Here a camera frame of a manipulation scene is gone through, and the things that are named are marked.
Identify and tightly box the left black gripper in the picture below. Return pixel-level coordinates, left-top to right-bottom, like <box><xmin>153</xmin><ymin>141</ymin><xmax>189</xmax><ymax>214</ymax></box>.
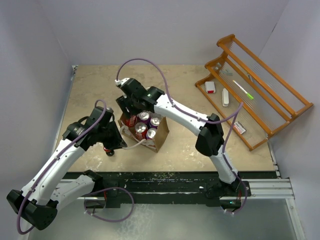
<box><xmin>97</xmin><ymin>120</ymin><xmax>127</xmax><ymax>150</ymax></box>

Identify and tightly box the red cola can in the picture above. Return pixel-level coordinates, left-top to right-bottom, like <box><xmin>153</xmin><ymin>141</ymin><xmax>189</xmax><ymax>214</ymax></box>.
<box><xmin>124</xmin><ymin>115</ymin><xmax>138</xmax><ymax>128</ymax></box>

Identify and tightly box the purple Fanta can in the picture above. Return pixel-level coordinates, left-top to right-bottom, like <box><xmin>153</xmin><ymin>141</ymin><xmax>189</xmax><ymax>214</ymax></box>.
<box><xmin>137</xmin><ymin>111</ymin><xmax>151</xmax><ymax>126</ymax></box>

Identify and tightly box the patterned canvas tote bag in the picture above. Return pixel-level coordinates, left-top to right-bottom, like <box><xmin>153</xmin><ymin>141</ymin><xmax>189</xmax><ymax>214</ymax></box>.
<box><xmin>118</xmin><ymin>110</ymin><xmax>170</xmax><ymax>153</ymax></box>

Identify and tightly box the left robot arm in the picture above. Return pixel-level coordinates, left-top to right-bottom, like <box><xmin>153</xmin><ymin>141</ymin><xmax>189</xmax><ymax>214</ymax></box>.
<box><xmin>6</xmin><ymin>106</ymin><xmax>127</xmax><ymax>235</ymax></box>

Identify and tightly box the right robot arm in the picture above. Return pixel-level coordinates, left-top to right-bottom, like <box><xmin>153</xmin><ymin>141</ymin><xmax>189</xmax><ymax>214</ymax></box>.
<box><xmin>115</xmin><ymin>78</ymin><xmax>240</xmax><ymax>196</ymax></box>

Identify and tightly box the small dark red-capped bottle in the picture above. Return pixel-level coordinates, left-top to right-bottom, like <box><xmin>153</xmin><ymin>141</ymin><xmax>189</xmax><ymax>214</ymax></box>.
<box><xmin>103</xmin><ymin>147</ymin><xmax>115</xmax><ymax>157</ymax></box>

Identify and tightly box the red soda can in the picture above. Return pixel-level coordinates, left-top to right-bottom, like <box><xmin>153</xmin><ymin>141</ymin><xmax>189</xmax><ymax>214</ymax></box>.
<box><xmin>134</xmin><ymin>122</ymin><xmax>148</xmax><ymax>141</ymax></box>

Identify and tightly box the purple soda can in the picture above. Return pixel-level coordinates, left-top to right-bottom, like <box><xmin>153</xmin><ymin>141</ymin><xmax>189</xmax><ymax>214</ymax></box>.
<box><xmin>149</xmin><ymin>116</ymin><xmax>161</xmax><ymax>129</ymax></box>
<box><xmin>146</xmin><ymin>128</ymin><xmax>157</xmax><ymax>140</ymax></box>

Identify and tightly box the purple soda can front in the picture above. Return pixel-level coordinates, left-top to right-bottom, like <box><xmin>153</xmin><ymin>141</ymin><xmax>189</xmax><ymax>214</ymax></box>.
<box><xmin>146</xmin><ymin>128</ymin><xmax>157</xmax><ymax>140</ymax></box>

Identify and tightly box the white red small box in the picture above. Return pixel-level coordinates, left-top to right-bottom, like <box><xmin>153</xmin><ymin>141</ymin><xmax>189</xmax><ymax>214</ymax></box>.
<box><xmin>204</xmin><ymin>81</ymin><xmax>216</xmax><ymax>94</ymax></box>

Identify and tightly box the white oblong case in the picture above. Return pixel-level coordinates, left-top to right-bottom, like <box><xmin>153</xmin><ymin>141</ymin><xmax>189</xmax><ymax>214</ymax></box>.
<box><xmin>221</xmin><ymin>88</ymin><xmax>230</xmax><ymax>107</ymax></box>

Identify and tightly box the red white flat packet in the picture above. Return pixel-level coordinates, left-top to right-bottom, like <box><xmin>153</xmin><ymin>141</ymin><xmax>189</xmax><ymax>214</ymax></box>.
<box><xmin>233</xmin><ymin>121</ymin><xmax>247</xmax><ymax>135</ymax></box>

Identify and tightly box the green tipped white pen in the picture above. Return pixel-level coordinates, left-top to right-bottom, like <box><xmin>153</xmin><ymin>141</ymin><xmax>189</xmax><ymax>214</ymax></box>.
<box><xmin>232</xmin><ymin>80</ymin><xmax>254</xmax><ymax>100</ymax></box>

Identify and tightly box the wooden tiered rack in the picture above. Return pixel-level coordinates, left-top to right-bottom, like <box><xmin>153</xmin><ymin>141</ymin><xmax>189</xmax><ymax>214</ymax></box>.
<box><xmin>195</xmin><ymin>34</ymin><xmax>313</xmax><ymax>151</ymax></box>

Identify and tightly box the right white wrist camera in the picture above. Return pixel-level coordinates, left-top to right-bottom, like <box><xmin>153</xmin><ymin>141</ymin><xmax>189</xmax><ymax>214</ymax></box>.
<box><xmin>114</xmin><ymin>78</ymin><xmax>130</xmax><ymax>88</ymax></box>

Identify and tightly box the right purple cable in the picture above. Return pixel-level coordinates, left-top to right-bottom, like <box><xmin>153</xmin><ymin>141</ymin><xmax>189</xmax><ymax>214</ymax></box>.
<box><xmin>115</xmin><ymin>58</ymin><xmax>248</xmax><ymax>216</ymax></box>

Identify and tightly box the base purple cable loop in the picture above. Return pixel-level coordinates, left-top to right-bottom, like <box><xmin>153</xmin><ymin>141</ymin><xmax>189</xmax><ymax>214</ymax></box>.
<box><xmin>83</xmin><ymin>186</ymin><xmax>135</xmax><ymax>223</ymax></box>

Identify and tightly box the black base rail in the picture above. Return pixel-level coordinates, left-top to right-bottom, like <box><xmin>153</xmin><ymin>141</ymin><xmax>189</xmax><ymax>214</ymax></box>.
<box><xmin>61</xmin><ymin>170</ymin><xmax>280</xmax><ymax>208</ymax></box>

